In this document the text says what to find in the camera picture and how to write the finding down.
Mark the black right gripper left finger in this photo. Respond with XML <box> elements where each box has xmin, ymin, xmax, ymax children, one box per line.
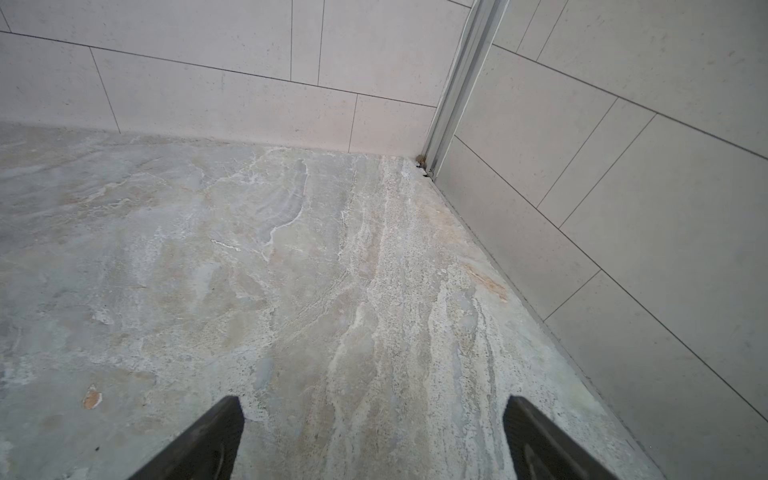
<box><xmin>130</xmin><ymin>395</ymin><xmax>245</xmax><ymax>480</ymax></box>

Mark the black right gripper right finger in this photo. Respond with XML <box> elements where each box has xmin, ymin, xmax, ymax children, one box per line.
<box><xmin>503</xmin><ymin>396</ymin><xmax>617</xmax><ymax>480</ymax></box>

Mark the aluminium right corner post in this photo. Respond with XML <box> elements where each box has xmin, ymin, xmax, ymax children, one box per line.
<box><xmin>417</xmin><ymin>0</ymin><xmax>509</xmax><ymax>178</ymax></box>

